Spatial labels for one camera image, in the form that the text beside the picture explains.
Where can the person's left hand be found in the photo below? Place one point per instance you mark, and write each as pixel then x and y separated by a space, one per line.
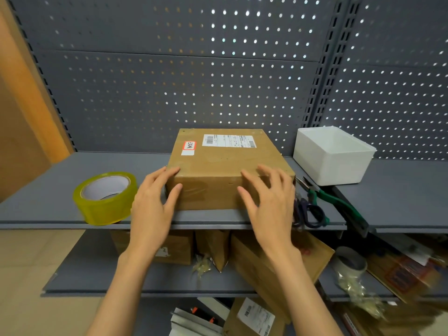
pixel 150 213

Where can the person's right hand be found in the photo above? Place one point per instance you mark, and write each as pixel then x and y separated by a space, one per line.
pixel 273 209

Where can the black scissors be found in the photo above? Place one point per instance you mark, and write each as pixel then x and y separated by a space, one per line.
pixel 309 213

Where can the yellow tape roll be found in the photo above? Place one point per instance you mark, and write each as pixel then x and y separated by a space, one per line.
pixel 105 202

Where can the brown cardboard box white labels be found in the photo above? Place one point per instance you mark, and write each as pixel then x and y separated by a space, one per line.
pixel 217 164

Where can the white plastic bin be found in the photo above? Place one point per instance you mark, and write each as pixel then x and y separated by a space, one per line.
pixel 332 157

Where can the cardboard box torn white sticker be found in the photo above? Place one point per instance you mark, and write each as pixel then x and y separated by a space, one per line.
pixel 175 246

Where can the cardboard box red lettering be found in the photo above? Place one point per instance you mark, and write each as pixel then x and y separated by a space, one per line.
pixel 252 272

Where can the white tape roll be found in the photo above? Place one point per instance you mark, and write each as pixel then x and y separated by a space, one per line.
pixel 348 264

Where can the cardboard box barcode label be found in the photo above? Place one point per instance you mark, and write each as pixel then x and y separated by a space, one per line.
pixel 252 318

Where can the cardboard box red blue print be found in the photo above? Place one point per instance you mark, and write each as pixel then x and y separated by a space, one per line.
pixel 406 272

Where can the grey metal shelf board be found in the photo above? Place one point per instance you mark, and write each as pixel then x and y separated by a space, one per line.
pixel 87 272
pixel 45 192
pixel 406 192
pixel 350 286

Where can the crumpled clear plastic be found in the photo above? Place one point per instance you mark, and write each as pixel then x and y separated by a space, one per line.
pixel 357 292

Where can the white flat strips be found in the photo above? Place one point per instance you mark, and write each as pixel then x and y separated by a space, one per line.
pixel 196 321

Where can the grey perforated back panel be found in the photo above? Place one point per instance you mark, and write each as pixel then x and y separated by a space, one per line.
pixel 175 76
pixel 395 83

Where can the brown wooden panel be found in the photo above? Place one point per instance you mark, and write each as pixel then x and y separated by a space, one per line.
pixel 24 118

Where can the grey slotted upright post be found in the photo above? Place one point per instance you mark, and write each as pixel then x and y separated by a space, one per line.
pixel 330 59
pixel 42 76

